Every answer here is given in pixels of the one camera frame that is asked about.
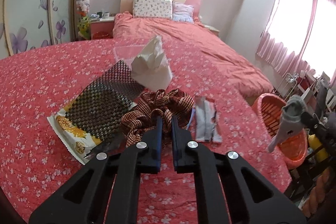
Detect yellow waffle snack bag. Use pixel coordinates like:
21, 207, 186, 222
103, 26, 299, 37
47, 100, 102, 165

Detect silver snack wrapper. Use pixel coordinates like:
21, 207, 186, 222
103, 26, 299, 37
194, 97, 223, 143

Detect red checked scrunchie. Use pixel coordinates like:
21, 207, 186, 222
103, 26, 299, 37
121, 89, 194, 147

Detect red plastic laundry basket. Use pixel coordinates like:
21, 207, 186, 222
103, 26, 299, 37
252, 93, 307, 169

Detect cluttered desk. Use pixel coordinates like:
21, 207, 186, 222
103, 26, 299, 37
297, 71, 335, 120

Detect clear plastic box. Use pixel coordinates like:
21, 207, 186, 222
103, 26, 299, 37
113, 44, 145, 68

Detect pink window curtains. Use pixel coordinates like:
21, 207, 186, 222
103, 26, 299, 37
256, 0, 335, 78

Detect bed with coral duvet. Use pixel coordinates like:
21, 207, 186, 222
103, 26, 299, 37
113, 11, 273, 98

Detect red bin by nightstand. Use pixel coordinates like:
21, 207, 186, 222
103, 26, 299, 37
92, 31, 111, 40

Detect right pink nightstand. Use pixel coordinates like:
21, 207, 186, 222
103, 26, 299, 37
205, 25, 220, 36

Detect pink nightstand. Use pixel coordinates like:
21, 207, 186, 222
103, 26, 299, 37
205, 25, 220, 36
90, 16, 114, 39

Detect left pink nightstand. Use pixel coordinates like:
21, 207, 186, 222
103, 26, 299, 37
90, 16, 114, 39

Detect pink striped pillow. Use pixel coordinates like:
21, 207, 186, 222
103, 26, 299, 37
173, 2, 194, 23

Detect white floral pillow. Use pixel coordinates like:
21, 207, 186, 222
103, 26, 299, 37
132, 0, 173, 19

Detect sliding wardrobe with flower decals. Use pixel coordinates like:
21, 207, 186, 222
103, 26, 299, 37
1, 0, 75, 59

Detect hanging plush toys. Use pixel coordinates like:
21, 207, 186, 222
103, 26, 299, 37
75, 0, 91, 40

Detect white wire rack trolley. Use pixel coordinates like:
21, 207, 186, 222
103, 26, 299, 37
274, 73, 299, 101

